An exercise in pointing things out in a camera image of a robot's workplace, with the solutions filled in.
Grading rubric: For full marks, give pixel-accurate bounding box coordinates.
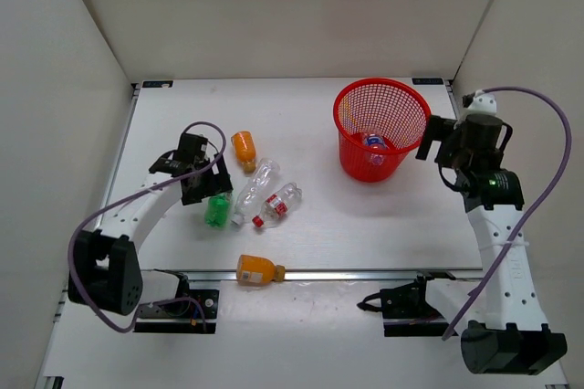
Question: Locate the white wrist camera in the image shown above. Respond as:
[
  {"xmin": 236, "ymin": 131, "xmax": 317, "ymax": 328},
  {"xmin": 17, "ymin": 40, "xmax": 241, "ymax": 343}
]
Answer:
[
  {"xmin": 458, "ymin": 89, "xmax": 497, "ymax": 121},
  {"xmin": 177, "ymin": 132, "xmax": 209, "ymax": 156}
]

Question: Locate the green plastic soda bottle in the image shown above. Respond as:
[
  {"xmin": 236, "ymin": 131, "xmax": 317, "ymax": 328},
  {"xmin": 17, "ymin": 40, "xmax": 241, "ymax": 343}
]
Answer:
[{"xmin": 204, "ymin": 192, "xmax": 232, "ymax": 228}]

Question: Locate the large clear plastic bottle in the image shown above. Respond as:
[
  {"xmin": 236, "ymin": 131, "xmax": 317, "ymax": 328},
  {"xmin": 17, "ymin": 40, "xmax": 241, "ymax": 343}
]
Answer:
[{"xmin": 231, "ymin": 158, "xmax": 280, "ymax": 226}]

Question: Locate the dark label sticker right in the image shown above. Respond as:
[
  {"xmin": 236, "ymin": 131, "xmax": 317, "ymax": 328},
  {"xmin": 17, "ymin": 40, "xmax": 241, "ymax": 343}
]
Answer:
[{"xmin": 412, "ymin": 78, "xmax": 444, "ymax": 86}]

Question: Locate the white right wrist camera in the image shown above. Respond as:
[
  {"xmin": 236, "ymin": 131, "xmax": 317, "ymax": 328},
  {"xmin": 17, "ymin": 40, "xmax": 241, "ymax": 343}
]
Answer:
[{"xmin": 458, "ymin": 89, "xmax": 497, "ymax": 121}]

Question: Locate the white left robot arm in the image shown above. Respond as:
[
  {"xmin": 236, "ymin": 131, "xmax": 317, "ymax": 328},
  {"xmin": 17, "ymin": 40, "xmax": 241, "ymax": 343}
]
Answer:
[{"xmin": 68, "ymin": 132, "xmax": 233, "ymax": 316}]

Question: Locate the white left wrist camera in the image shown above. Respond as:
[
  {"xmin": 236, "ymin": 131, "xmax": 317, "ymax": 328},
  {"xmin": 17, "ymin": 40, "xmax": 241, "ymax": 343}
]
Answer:
[{"xmin": 177, "ymin": 132, "xmax": 209, "ymax": 156}]

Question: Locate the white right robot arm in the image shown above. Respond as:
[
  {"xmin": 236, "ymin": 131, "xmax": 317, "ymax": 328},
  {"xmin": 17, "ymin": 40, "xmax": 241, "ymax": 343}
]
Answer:
[{"xmin": 410, "ymin": 114, "xmax": 568, "ymax": 375}]

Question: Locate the blue label water bottle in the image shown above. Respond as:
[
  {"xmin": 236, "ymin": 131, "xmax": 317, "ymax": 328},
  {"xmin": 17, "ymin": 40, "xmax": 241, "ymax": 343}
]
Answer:
[{"xmin": 361, "ymin": 131, "xmax": 389, "ymax": 166}]

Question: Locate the dark label sticker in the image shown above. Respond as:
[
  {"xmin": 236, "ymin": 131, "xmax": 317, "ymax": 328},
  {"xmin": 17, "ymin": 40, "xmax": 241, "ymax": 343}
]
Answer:
[
  {"xmin": 412, "ymin": 78, "xmax": 444, "ymax": 86},
  {"xmin": 141, "ymin": 80, "xmax": 173, "ymax": 89}
]

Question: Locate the dark label sticker left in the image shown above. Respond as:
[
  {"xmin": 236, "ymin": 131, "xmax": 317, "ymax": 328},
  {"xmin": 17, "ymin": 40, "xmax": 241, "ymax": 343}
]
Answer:
[{"xmin": 141, "ymin": 80, "xmax": 173, "ymax": 89}]

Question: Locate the orange juice bottle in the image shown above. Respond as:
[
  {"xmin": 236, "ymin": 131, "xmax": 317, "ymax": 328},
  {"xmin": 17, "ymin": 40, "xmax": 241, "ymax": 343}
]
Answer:
[
  {"xmin": 236, "ymin": 255, "xmax": 286, "ymax": 286},
  {"xmin": 231, "ymin": 131, "xmax": 256, "ymax": 173}
]

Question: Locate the clear bottle red label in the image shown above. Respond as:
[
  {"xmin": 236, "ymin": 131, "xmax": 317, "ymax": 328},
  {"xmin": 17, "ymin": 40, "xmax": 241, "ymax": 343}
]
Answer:
[{"xmin": 252, "ymin": 183, "xmax": 303, "ymax": 229}]

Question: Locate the aluminium table left rail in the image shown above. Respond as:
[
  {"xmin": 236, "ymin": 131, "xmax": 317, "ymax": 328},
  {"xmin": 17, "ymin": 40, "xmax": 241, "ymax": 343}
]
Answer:
[{"xmin": 85, "ymin": 81, "xmax": 142, "ymax": 217}]

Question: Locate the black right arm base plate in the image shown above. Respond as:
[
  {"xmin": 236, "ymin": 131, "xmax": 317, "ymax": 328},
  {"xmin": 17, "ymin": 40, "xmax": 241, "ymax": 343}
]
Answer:
[{"xmin": 357, "ymin": 270, "xmax": 455, "ymax": 338}]

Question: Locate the orange juice bottle far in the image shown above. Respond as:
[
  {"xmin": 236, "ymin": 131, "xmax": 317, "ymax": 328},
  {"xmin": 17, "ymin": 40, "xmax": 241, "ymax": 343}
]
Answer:
[{"xmin": 231, "ymin": 131, "xmax": 256, "ymax": 173}]

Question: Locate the red mesh plastic bin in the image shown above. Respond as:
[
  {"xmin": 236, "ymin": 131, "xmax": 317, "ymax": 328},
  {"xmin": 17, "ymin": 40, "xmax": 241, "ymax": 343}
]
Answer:
[{"xmin": 333, "ymin": 78, "xmax": 431, "ymax": 183}]

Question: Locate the orange juice bottle near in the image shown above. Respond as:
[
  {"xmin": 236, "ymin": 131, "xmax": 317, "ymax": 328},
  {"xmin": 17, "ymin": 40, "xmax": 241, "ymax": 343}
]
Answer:
[{"xmin": 236, "ymin": 255, "xmax": 286, "ymax": 286}]

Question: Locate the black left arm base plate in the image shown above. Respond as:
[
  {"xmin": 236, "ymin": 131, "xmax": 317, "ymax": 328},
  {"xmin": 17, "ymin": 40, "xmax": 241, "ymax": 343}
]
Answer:
[{"xmin": 133, "ymin": 273, "xmax": 220, "ymax": 334}]

